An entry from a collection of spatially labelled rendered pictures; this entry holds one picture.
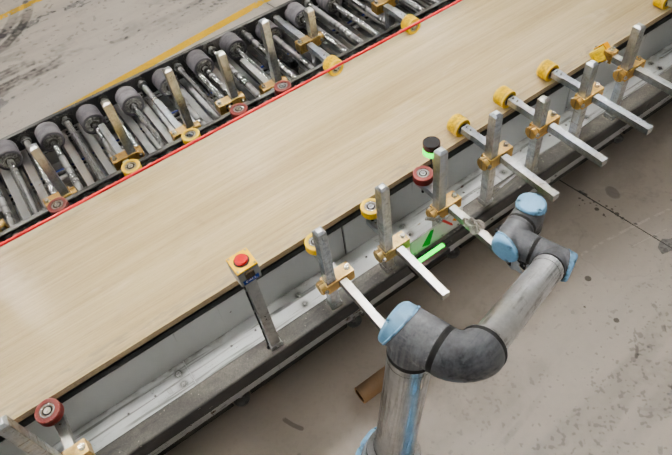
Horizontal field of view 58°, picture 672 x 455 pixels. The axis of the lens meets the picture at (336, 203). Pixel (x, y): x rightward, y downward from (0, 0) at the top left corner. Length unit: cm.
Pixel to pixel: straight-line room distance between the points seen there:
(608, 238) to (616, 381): 78
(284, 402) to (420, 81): 155
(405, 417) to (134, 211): 137
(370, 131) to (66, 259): 127
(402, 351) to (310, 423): 149
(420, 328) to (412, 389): 19
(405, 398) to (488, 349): 27
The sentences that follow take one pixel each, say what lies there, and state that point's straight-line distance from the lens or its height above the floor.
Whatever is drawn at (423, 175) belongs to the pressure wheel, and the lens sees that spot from 234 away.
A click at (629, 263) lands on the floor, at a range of 335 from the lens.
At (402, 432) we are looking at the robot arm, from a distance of 167.
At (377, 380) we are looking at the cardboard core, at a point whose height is 8.
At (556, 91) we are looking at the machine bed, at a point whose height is 80.
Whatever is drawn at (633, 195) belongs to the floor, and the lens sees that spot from 363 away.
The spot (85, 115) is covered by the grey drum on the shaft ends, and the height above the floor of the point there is 85.
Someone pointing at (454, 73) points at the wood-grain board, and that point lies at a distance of 278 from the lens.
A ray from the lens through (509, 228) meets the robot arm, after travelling 184.
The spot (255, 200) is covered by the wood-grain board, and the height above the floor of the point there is 90.
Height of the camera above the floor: 264
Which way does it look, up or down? 50 degrees down
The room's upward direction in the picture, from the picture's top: 10 degrees counter-clockwise
